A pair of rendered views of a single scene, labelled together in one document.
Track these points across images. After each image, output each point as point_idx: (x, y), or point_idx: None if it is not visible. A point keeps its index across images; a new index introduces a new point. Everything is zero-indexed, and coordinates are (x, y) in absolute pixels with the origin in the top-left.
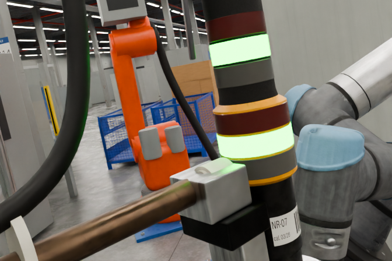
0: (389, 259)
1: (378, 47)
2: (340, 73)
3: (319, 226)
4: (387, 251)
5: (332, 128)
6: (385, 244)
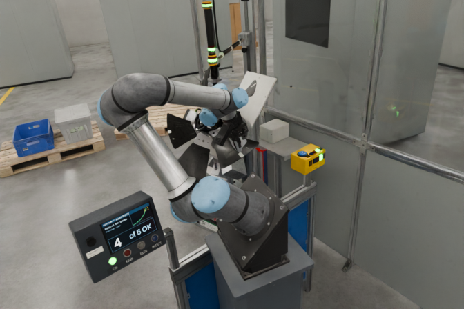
0: (234, 235)
1: (205, 86)
2: (221, 89)
3: (228, 116)
4: (237, 249)
5: (217, 86)
6: (242, 261)
